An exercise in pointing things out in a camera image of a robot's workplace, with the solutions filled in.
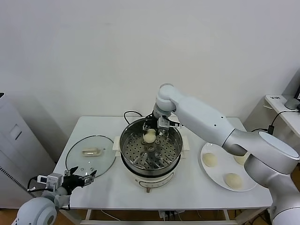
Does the grey computer monitor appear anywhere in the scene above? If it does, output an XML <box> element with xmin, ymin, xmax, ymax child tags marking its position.
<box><xmin>283</xmin><ymin>69</ymin><xmax>300</xmax><ymax>99</ymax></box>

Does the white electric cooker base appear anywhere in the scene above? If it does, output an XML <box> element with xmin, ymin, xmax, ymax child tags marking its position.
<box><xmin>112</xmin><ymin>135</ymin><xmax>190</xmax><ymax>194</ymax></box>

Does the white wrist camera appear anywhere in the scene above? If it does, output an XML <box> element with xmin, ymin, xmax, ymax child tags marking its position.
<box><xmin>37</xmin><ymin>173</ymin><xmax>64</xmax><ymax>189</ymax></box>
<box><xmin>157</xmin><ymin>116</ymin><xmax>183</xmax><ymax>130</ymax></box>

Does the glass lid with cream handle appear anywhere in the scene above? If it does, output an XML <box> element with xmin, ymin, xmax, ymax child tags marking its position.
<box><xmin>65</xmin><ymin>135</ymin><xmax>117</xmax><ymax>179</ymax></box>

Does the black cooker power cord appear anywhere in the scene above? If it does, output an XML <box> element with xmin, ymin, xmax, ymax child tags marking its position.
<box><xmin>123</xmin><ymin>111</ymin><xmax>144</xmax><ymax>126</ymax></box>

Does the white table frame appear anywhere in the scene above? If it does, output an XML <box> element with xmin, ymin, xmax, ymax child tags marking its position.
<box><xmin>56</xmin><ymin>207</ymin><xmax>270</xmax><ymax>225</ymax></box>

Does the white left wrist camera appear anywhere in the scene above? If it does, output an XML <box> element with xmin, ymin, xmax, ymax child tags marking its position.
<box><xmin>37</xmin><ymin>173</ymin><xmax>64</xmax><ymax>189</ymax></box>

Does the perforated steel steamer basket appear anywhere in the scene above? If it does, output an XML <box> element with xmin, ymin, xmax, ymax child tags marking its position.
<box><xmin>119</xmin><ymin>117</ymin><xmax>183</xmax><ymax>177</ymax></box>

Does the white steamed baozi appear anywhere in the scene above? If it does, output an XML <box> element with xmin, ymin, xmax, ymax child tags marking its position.
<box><xmin>224</xmin><ymin>172</ymin><xmax>243</xmax><ymax>190</ymax></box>
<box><xmin>142</xmin><ymin>128</ymin><xmax>157</xmax><ymax>144</ymax></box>
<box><xmin>233</xmin><ymin>154</ymin><xmax>247</xmax><ymax>166</ymax></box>
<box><xmin>202</xmin><ymin>152</ymin><xmax>218</xmax><ymax>168</ymax></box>

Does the white round plate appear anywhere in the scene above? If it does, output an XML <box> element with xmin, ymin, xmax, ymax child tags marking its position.
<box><xmin>200</xmin><ymin>142</ymin><xmax>258</xmax><ymax>192</ymax></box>

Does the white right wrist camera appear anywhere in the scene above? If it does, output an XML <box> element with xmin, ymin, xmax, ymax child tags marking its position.
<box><xmin>157</xmin><ymin>116</ymin><xmax>183</xmax><ymax>130</ymax></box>

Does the white cabinet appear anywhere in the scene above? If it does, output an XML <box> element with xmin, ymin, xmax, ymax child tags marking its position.
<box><xmin>0</xmin><ymin>92</ymin><xmax>57</xmax><ymax>210</ymax></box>

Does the white power strip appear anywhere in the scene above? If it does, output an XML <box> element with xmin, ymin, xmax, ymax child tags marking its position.
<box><xmin>158</xmin><ymin>210</ymin><xmax>185</xmax><ymax>221</ymax></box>

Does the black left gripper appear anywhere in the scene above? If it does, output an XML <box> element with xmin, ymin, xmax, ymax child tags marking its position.
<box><xmin>62</xmin><ymin>166</ymin><xmax>98</xmax><ymax>194</ymax></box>

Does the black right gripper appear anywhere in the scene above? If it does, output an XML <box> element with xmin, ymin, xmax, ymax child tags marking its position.
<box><xmin>142</xmin><ymin>112</ymin><xmax>169</xmax><ymax>143</ymax></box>

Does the grey round desk gadget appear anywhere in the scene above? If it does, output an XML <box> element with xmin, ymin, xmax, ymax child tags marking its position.
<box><xmin>284</xmin><ymin>98</ymin><xmax>300</xmax><ymax>110</ymax></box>

